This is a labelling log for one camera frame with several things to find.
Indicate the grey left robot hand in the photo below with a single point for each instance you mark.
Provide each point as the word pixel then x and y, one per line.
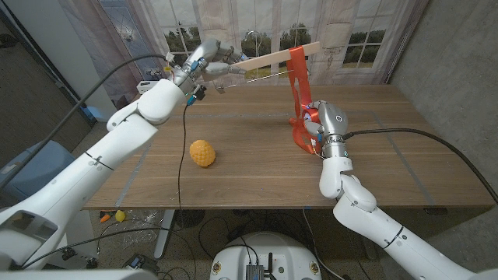
pixel 206 58

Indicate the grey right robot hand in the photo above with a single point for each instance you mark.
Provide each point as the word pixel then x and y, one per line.
pixel 330 120

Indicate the wooden clip hanger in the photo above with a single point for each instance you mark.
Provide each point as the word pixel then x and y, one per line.
pixel 268 59

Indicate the orange satin ribbon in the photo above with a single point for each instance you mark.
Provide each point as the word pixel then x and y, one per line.
pixel 297 62

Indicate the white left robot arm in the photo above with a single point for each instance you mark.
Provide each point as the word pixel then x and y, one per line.
pixel 116 136

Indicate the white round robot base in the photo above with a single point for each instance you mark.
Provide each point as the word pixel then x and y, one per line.
pixel 268 253

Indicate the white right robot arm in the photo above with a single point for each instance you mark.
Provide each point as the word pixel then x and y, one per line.
pixel 369 221

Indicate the yellow toy pineapple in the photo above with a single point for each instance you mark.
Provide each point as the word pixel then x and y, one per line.
pixel 202 153

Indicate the yellow toy lemon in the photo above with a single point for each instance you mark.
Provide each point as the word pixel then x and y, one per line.
pixel 120 215

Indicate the orange toy carrot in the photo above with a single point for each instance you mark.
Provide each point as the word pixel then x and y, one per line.
pixel 105 218

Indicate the white power box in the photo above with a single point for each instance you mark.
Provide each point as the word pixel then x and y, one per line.
pixel 144 87

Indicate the printed window backdrop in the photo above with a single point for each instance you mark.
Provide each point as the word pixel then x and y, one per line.
pixel 350 23

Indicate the dark table leg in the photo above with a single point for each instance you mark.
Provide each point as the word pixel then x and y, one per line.
pixel 369 253

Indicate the black round floor fan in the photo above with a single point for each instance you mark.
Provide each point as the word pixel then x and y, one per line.
pixel 190 218

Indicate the clear plastic bag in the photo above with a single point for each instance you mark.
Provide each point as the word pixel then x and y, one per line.
pixel 140 223

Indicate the white table leg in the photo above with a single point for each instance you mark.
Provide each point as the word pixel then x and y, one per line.
pixel 163 237

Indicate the blue plastic bin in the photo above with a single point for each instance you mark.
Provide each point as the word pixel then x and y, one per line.
pixel 39 163

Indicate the black floor power adapter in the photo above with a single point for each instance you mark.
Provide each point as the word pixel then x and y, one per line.
pixel 142 263

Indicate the white robot torso edge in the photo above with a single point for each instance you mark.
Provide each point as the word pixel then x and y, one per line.
pixel 78 275

